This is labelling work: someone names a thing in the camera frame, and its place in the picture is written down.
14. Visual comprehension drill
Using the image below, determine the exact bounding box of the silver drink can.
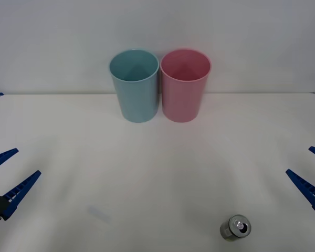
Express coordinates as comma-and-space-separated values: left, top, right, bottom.
219, 214, 252, 241

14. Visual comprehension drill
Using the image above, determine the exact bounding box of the pink plastic bin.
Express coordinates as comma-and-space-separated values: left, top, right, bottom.
159, 48, 212, 123

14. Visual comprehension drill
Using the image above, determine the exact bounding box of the pale blue plastic bin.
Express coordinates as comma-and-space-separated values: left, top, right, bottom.
109, 48, 160, 123

